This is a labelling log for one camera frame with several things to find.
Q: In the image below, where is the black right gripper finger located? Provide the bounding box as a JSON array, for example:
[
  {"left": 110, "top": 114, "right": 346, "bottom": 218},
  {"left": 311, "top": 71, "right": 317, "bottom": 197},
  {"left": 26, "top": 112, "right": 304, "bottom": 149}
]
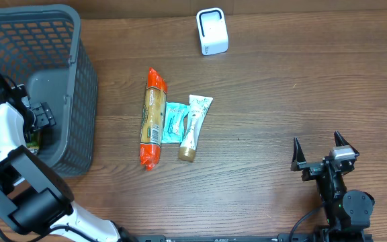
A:
[
  {"left": 334, "top": 130, "right": 350, "bottom": 147},
  {"left": 291, "top": 137, "right": 306, "bottom": 171}
]

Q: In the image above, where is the green jasmine tea pouch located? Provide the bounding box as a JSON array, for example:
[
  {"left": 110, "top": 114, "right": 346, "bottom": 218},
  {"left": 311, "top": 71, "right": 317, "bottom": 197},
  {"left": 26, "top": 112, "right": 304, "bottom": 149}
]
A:
[{"left": 26, "top": 131, "right": 42, "bottom": 151}]

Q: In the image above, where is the orange spaghetti pasta packet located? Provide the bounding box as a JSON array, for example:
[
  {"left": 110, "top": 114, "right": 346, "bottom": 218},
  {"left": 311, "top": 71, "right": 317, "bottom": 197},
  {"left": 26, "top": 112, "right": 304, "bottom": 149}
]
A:
[{"left": 139, "top": 68, "right": 167, "bottom": 171}]

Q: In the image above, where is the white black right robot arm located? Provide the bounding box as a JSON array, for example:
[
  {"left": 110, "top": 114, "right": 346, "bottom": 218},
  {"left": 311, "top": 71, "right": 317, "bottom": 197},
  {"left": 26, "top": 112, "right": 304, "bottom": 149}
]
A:
[{"left": 288, "top": 131, "right": 375, "bottom": 241}]

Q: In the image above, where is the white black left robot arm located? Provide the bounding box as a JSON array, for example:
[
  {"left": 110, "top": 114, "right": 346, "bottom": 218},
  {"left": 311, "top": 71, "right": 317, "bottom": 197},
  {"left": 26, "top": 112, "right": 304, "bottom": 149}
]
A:
[{"left": 0, "top": 74, "right": 135, "bottom": 242}]

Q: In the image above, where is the white barcode scanner stand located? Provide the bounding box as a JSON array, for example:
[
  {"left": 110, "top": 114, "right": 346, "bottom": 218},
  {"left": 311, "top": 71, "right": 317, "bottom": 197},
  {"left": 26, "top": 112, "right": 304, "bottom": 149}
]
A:
[{"left": 196, "top": 7, "right": 229, "bottom": 56}]

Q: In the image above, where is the grey plastic shopping basket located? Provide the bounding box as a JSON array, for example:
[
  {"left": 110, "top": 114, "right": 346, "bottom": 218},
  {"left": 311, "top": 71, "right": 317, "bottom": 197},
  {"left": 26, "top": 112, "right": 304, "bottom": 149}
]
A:
[{"left": 0, "top": 4, "right": 97, "bottom": 177}]

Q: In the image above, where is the white floral cream tube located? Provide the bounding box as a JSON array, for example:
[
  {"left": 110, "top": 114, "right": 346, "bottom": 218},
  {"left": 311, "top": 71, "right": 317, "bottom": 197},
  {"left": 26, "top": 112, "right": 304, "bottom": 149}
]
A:
[{"left": 178, "top": 95, "right": 213, "bottom": 161}]

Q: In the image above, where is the teal snack packet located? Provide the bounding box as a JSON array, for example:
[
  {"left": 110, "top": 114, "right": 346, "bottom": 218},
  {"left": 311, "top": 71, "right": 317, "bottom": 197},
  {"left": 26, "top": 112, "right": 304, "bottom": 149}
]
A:
[{"left": 162, "top": 102, "right": 190, "bottom": 143}]

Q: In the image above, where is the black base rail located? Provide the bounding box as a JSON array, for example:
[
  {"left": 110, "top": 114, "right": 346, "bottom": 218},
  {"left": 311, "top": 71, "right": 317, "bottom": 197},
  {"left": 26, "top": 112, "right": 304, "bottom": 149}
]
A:
[{"left": 134, "top": 233, "right": 374, "bottom": 242}]

